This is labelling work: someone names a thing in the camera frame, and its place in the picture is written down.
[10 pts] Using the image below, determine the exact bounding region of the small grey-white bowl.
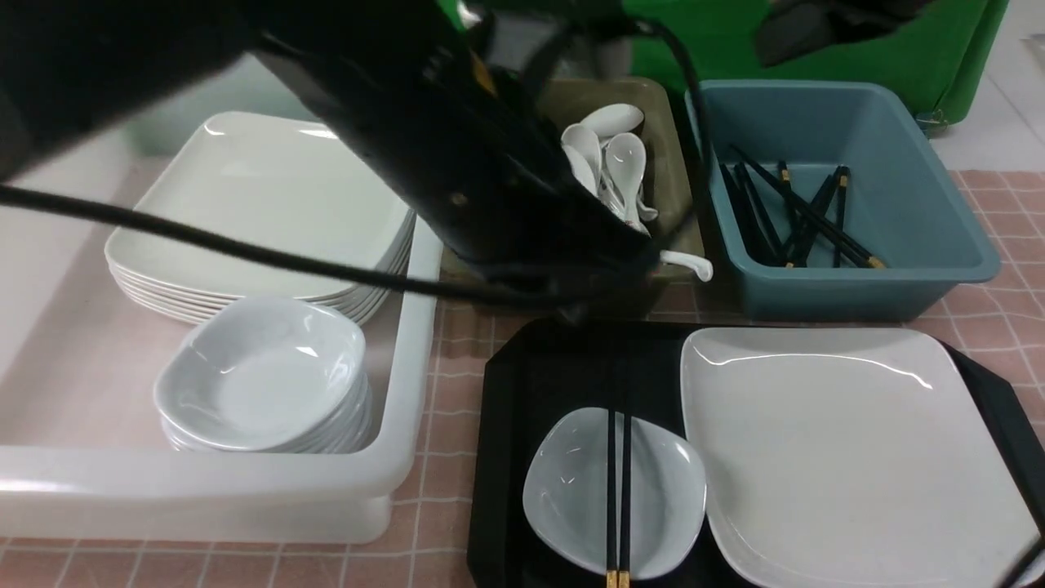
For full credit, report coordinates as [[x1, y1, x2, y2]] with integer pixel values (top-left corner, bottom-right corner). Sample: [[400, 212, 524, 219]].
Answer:
[[523, 407, 709, 581]]

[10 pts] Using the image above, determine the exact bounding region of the large white square plate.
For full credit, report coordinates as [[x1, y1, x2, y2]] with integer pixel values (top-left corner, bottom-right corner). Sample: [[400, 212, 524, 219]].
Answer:
[[682, 327, 1040, 587]]

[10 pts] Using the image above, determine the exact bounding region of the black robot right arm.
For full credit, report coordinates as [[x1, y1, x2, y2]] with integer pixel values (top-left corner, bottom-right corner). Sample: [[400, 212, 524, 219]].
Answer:
[[753, 1, 931, 67]]

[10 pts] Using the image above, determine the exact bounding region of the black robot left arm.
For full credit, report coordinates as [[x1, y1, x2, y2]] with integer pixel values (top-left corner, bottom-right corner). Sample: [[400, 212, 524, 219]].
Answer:
[[2, 1, 660, 308]]

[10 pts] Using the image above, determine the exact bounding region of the black plastic serving tray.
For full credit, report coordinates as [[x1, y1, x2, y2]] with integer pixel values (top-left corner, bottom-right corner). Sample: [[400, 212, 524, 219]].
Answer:
[[466, 319, 1043, 587]]

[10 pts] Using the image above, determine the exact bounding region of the white spoon right of bin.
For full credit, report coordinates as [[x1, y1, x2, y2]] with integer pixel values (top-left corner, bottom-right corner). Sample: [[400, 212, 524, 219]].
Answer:
[[603, 131, 649, 235]]

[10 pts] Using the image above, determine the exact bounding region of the white spoon of bin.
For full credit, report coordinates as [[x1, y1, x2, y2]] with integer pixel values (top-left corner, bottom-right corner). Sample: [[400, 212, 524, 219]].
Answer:
[[603, 131, 649, 235], [579, 103, 645, 140]]

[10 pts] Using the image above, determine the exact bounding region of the olive green spoon bin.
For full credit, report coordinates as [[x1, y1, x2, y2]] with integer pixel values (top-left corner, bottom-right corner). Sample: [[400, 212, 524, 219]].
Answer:
[[442, 77, 705, 317]]

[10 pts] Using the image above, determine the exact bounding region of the white spoon with red label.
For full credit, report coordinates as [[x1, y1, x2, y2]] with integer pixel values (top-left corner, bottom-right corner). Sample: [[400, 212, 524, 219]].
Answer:
[[648, 239, 715, 283]]

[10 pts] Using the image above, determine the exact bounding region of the white spoon top of bin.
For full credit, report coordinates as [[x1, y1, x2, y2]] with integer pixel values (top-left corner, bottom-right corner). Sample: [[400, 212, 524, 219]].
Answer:
[[579, 103, 645, 140]]

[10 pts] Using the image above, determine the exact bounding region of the stack of white square plates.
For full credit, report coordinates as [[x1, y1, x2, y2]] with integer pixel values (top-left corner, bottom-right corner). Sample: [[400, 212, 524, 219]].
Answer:
[[105, 112, 415, 324]]

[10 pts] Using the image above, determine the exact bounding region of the pink checkered tablecloth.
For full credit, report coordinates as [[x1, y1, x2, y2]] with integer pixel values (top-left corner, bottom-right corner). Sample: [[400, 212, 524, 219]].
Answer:
[[2, 211, 1043, 587]]

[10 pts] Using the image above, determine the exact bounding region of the stack of small white bowls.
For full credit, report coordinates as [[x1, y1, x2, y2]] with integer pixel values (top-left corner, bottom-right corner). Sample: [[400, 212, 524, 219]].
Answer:
[[153, 297, 374, 454]]

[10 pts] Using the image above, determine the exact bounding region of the black chopstick long diagonal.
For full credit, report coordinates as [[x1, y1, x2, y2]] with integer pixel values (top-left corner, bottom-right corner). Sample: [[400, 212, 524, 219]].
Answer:
[[729, 144, 886, 269]]

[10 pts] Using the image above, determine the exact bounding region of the blue chopstick bin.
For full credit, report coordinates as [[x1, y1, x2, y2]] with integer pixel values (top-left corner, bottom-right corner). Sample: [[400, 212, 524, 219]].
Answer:
[[701, 79, 1001, 323]]

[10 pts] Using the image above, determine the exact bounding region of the large white plastic tub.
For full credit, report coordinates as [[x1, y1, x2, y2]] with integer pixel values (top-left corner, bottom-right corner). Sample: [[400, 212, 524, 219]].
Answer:
[[0, 57, 443, 545]]

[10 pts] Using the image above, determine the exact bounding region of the green backdrop cloth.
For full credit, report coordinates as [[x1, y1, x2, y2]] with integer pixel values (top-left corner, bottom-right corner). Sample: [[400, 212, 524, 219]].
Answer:
[[437, 0, 1009, 125]]

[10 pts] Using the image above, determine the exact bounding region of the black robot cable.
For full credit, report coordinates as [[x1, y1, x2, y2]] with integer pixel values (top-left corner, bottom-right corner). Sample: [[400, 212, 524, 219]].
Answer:
[[0, 185, 589, 311]]

